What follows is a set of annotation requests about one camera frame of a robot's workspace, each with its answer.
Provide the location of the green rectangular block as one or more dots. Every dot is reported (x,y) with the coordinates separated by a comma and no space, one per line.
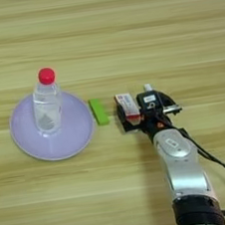
(98,112)

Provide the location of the round lilac plastic plate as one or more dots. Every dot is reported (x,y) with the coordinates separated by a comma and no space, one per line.
(73,133)

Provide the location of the clear bottle with red cap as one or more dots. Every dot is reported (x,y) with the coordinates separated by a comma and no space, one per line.
(47,106)

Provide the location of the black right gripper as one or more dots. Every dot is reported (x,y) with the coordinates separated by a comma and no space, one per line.
(152,121)

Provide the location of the red and white small box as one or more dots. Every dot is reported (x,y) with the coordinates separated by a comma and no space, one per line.
(127,104)

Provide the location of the small black box white label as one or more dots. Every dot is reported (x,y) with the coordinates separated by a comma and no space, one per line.
(149,101)

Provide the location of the white marker with black cap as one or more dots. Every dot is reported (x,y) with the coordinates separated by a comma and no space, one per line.
(147,87)

